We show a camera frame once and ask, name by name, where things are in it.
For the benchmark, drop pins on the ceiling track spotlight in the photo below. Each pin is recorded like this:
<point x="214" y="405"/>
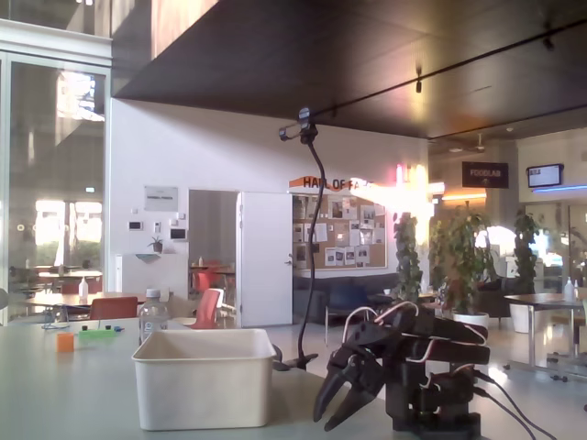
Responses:
<point x="418" y="82"/>
<point x="548" y="41"/>

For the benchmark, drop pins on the wall monitor screen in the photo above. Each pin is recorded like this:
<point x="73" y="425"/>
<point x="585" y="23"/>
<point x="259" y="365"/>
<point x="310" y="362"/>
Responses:
<point x="545" y="175"/>

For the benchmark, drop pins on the bushy green plant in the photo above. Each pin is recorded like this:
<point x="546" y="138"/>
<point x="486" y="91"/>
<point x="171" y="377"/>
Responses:
<point x="463" y="266"/>

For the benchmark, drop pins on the white door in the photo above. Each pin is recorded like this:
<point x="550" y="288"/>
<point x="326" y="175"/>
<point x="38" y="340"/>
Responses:
<point x="266" y="256"/>

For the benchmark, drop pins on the slim green plant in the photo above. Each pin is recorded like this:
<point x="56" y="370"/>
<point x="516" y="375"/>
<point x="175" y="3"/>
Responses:
<point x="525" y="256"/>

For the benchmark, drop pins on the wooden table with metal legs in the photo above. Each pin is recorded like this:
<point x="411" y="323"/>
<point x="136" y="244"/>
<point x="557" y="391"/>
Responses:
<point x="546" y="299"/>

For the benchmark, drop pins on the grey wall sign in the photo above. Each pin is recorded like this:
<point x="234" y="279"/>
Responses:
<point x="161" y="198"/>

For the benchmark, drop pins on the black webcam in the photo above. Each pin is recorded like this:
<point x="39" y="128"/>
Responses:
<point x="300" y="128"/>

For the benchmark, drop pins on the orange hall of fame sign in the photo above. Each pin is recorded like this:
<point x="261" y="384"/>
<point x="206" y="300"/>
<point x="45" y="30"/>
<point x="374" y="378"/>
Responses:
<point x="339" y="183"/>

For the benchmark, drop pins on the green flat block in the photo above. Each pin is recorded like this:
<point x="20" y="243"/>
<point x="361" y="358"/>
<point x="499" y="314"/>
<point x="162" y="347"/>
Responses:
<point x="96" y="334"/>

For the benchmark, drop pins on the white plastic bin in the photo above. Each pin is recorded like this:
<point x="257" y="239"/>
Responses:
<point x="202" y="385"/>

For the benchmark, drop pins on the clear plastic water bottle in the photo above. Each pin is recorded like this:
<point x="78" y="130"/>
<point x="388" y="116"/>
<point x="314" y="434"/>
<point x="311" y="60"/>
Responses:
<point x="152" y="321"/>

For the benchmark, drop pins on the red chair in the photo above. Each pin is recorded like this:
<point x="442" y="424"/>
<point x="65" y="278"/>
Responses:
<point x="113" y="308"/>

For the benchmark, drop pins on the cork bulletin board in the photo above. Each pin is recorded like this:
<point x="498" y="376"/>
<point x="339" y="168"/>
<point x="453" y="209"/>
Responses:
<point x="348" y="234"/>

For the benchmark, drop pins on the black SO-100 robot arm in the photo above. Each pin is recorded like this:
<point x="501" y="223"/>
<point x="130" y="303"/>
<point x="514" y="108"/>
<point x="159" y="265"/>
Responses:
<point x="440" y="353"/>

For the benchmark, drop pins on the small potted plant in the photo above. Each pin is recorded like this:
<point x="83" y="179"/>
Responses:
<point x="157" y="244"/>

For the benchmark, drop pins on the pink chair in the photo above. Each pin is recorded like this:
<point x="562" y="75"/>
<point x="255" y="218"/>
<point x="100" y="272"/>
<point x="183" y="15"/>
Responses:
<point x="208" y="309"/>

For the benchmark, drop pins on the small orange cube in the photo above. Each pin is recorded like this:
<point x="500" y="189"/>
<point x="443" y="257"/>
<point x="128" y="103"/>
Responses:
<point x="65" y="343"/>

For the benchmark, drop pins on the white plant pot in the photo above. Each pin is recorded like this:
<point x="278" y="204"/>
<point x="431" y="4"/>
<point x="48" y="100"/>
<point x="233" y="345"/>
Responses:
<point x="470" y="319"/>

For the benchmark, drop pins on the black foodlab sign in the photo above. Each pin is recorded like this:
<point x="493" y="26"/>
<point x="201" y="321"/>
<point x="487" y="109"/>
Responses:
<point x="484" y="174"/>

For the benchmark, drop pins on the white sanitizer bottle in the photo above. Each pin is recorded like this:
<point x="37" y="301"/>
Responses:
<point x="83" y="289"/>
<point x="569" y="291"/>

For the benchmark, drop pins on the blue chair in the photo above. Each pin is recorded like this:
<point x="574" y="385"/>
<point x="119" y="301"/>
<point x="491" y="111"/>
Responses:
<point x="341" y="298"/>

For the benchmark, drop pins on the tall climbing green plant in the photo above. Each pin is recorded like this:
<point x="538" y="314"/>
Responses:
<point x="408" y="261"/>

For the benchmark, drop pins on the black gooseneck clamp mount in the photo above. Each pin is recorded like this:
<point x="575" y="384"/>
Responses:
<point x="312" y="275"/>

